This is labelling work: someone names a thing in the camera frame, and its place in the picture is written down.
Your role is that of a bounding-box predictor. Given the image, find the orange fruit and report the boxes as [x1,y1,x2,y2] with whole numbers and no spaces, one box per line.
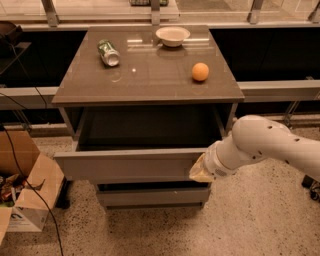
[192,63,209,82]

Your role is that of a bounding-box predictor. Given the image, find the black device on left shelf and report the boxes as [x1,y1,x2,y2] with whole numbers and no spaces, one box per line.
[0,21,23,45]

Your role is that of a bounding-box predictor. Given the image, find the open cardboard box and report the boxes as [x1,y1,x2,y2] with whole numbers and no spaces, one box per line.
[0,131,64,243]

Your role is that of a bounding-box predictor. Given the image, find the grey lower drawer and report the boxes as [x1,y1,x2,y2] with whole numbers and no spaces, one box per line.
[97,187,210,208]

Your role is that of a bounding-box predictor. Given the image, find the grey drawer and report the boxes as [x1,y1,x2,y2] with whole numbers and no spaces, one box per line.
[54,148,205,184]
[97,187,210,208]

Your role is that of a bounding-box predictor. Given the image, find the grey top drawer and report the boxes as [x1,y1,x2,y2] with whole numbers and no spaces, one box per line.
[54,148,205,184]

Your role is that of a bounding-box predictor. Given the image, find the white bowl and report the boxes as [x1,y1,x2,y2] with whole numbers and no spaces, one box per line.
[156,26,190,47]

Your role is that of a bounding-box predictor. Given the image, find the grey drawer cabinet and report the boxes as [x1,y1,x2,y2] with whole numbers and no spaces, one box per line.
[52,26,244,195]

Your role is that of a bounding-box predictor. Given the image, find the green soda can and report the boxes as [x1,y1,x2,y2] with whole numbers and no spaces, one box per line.
[97,39,120,67]

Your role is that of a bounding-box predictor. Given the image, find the black power adapter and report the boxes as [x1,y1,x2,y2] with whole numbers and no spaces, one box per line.
[301,175,320,201]

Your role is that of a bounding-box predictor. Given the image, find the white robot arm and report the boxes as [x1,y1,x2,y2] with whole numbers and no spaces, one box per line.
[189,115,320,182]

